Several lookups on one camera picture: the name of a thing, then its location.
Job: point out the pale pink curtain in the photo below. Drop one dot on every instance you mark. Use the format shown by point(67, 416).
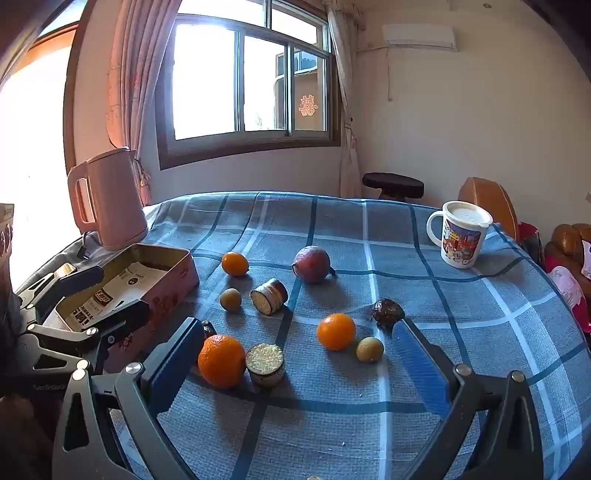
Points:
point(344, 92)

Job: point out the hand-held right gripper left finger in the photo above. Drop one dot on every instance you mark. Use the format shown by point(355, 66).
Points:
point(178, 362)

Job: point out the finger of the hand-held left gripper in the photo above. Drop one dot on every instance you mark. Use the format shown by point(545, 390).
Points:
point(81, 278)
point(127, 318)

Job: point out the small orange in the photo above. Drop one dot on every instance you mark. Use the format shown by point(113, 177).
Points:
point(235, 263)

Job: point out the brown framed sliding window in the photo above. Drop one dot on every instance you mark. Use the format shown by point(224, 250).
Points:
point(268, 78)

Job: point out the pink electric kettle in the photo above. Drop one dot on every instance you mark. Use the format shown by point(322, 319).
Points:
point(120, 198)

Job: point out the red round radish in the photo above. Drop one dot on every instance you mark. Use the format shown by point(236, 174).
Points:
point(312, 264)

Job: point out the dark water chestnut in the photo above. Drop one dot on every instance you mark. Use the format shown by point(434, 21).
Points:
point(387, 313)
point(208, 329)

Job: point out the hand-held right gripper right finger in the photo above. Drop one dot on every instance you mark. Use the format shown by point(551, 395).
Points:
point(418, 364)

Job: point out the purple sugarcane piece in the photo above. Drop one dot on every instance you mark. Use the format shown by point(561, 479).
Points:
point(265, 365)
point(270, 295)

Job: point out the red window decal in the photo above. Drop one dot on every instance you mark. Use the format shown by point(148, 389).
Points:
point(308, 105)

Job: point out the printed paper leaflet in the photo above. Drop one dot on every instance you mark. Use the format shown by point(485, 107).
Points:
point(134, 277)

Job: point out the blue plaid tablecloth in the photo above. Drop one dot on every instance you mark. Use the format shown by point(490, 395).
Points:
point(323, 415)

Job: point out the white mug lid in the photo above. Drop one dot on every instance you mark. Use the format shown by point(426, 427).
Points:
point(466, 213)

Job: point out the pink tin box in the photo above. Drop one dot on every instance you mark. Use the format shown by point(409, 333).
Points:
point(180, 281)

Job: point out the small tan longan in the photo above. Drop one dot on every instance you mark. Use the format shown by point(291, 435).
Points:
point(230, 299)
point(370, 349)

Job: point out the large bright side window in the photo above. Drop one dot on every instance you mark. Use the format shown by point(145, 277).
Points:
point(37, 138)

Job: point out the white cartoon print mug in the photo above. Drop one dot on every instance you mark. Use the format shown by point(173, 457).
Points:
point(459, 244)

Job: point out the pink patterned curtain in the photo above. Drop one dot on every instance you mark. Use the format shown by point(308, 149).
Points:
point(129, 92)

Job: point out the air conditioner wall pipe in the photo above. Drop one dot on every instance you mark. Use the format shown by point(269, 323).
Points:
point(389, 69)

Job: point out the medium orange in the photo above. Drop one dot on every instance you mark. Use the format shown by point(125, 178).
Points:
point(336, 331)

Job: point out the black power plug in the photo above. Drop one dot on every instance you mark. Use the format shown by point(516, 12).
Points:
point(86, 247)

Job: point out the dark round stool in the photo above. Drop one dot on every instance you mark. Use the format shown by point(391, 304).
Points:
point(392, 183)

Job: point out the large orange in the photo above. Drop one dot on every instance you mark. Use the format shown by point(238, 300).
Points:
point(221, 361)

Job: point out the white air conditioner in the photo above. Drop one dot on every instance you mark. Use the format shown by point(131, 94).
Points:
point(418, 34)

